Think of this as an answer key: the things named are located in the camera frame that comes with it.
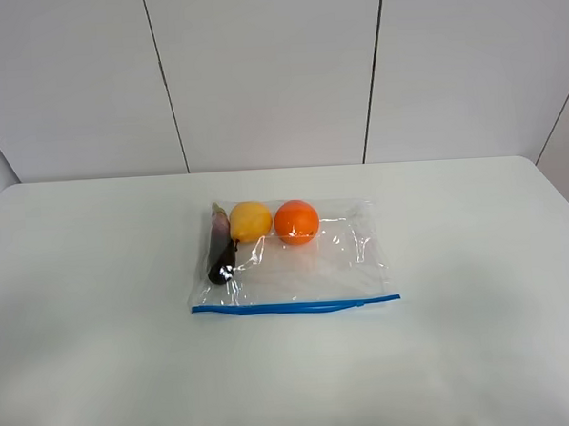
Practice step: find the clear zip bag blue seal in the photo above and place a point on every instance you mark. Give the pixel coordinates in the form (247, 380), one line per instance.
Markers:
(342, 267)

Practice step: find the orange fruit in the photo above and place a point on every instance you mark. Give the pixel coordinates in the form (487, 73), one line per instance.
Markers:
(296, 222)

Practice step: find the yellow lemon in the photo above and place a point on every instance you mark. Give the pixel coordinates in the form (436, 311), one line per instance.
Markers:
(249, 221)

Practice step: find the purple eggplant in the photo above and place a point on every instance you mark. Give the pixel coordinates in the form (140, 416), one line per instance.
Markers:
(222, 248)

